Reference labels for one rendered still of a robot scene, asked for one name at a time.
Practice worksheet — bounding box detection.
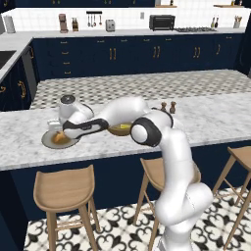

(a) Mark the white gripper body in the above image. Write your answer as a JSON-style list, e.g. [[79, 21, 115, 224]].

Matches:
[[46, 119, 64, 132]]

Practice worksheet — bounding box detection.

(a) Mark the brown chicken drumstick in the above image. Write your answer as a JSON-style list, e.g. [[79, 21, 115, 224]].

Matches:
[[53, 130, 72, 144]]

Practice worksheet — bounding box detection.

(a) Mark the grey round plate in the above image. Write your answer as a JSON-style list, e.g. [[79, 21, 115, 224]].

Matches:
[[41, 128, 82, 150]]

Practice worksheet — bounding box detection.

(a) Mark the dark blue side cupboard run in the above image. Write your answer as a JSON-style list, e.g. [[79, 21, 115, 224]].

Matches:
[[0, 55, 32, 113]]

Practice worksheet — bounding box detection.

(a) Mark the grey dishwasher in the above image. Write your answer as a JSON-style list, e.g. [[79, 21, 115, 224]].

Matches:
[[21, 48, 39, 101]]

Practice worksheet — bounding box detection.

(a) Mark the olive brown round dish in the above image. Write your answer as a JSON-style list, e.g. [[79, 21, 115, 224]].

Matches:
[[107, 122, 133, 137]]

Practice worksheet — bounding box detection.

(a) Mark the wooden bar stool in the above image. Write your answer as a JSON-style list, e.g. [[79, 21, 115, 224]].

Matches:
[[32, 164, 103, 251], [132, 157, 202, 251], [212, 145, 251, 251]]

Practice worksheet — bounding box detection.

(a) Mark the dark sink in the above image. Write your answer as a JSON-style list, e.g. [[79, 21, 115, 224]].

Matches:
[[0, 50, 18, 71]]

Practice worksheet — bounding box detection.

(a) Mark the dark blue island base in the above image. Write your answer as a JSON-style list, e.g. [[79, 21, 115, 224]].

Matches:
[[0, 139, 251, 251]]

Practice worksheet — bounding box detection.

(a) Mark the dark blue base cupboard run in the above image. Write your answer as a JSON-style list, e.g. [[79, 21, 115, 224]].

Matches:
[[30, 32, 245, 80]]

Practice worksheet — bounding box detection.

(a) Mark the silver toaster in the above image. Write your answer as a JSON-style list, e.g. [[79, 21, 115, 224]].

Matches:
[[105, 19, 117, 32]]

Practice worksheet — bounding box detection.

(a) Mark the black toaster oven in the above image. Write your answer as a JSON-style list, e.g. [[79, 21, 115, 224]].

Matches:
[[148, 14, 176, 31]]

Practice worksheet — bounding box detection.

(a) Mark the black hob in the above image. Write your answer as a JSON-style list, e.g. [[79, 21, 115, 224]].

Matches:
[[174, 26, 218, 33]]

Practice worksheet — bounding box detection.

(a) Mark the white pot with tools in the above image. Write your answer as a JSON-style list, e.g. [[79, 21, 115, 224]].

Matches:
[[232, 15, 243, 29]]

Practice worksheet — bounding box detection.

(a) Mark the rail with hanging tools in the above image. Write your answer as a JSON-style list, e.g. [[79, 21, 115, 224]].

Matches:
[[85, 10, 104, 28]]

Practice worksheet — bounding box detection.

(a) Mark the dark blue wall cupboard run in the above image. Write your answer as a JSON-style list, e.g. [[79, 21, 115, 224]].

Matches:
[[0, 0, 157, 9]]

